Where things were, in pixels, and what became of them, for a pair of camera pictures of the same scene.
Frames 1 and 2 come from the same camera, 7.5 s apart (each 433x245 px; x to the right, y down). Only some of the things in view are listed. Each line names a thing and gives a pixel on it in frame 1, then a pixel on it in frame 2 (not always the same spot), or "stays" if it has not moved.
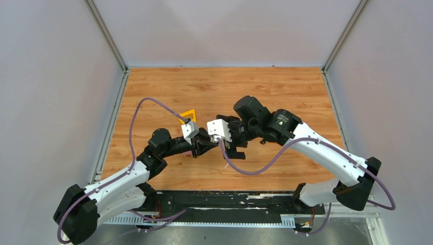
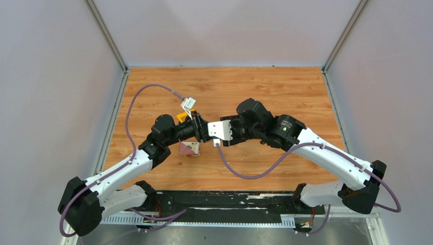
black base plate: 189,202 stays
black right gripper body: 240,132 stays
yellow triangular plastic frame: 193,111 stays
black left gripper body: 195,146 → 198,129
